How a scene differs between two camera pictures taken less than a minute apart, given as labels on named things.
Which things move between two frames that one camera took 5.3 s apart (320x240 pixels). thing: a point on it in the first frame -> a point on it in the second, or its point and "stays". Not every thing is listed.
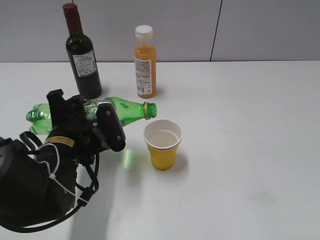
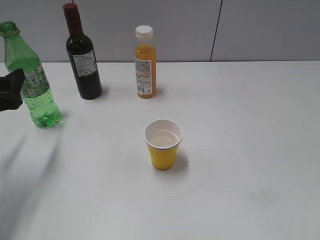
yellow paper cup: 163,137 stays
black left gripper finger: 110,128 -> 10,97
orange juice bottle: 145,62 stays
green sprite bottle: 40,118 -> 36,91
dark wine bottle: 81,51 stays
